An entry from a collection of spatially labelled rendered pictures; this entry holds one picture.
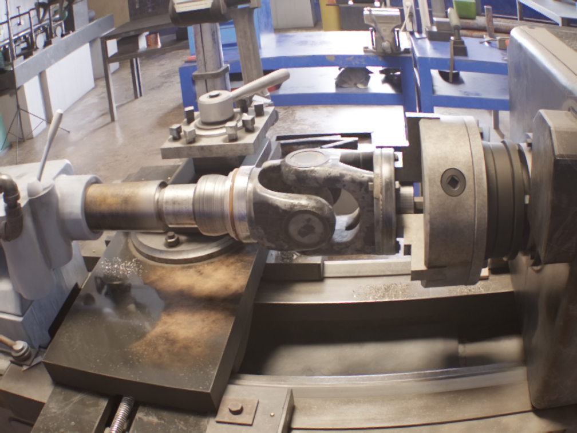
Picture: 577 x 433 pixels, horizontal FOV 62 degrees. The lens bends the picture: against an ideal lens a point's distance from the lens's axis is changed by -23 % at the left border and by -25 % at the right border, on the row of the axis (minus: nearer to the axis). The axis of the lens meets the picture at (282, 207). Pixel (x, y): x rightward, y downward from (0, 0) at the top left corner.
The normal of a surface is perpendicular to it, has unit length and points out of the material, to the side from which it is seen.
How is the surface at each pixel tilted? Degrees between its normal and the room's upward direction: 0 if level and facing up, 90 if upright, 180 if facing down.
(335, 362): 20
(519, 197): 58
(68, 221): 84
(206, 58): 90
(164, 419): 0
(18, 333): 90
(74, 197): 40
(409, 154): 80
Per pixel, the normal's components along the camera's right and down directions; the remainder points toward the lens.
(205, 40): -0.31, 0.49
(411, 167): -0.18, 0.34
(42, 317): 0.98, -0.02
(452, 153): -0.18, -0.47
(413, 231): -0.16, -0.65
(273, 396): -0.11, -0.87
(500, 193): -0.19, -0.10
